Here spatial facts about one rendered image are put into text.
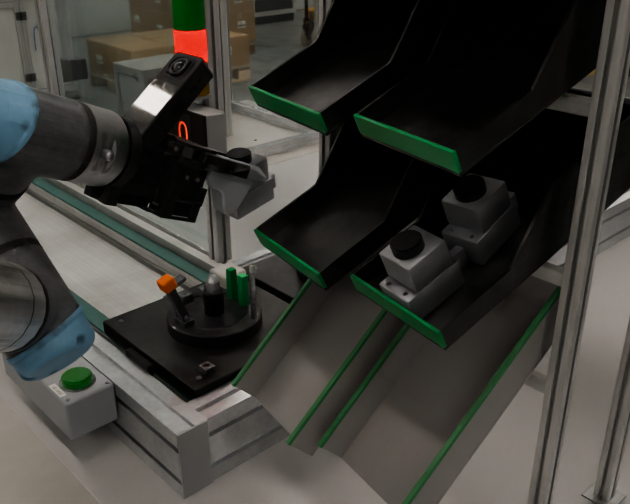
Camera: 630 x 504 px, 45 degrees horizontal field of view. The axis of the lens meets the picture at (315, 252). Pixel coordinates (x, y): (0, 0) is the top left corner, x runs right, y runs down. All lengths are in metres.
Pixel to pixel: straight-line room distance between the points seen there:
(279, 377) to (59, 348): 0.33
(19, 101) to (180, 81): 0.19
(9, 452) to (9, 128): 0.59
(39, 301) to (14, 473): 0.49
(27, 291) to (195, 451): 0.41
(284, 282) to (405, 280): 0.58
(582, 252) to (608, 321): 0.74
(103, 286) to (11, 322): 0.79
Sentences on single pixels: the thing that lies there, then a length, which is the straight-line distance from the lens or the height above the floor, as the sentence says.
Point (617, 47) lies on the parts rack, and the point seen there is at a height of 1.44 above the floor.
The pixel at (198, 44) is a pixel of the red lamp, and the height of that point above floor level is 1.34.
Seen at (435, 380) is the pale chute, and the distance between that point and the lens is 0.82.
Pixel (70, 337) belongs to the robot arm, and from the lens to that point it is 0.68.
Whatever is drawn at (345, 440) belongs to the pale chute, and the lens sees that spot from 0.84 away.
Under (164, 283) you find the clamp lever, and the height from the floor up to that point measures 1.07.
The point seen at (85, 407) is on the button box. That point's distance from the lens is 1.05.
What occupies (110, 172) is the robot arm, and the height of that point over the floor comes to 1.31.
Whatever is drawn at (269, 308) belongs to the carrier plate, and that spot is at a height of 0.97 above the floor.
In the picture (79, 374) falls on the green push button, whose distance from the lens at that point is 1.06.
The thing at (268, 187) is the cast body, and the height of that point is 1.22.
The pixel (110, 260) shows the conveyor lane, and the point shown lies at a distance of 1.49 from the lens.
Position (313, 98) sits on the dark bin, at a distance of 0.76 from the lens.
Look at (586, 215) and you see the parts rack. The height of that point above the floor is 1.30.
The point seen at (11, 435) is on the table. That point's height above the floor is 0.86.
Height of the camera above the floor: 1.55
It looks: 25 degrees down
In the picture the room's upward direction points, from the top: straight up
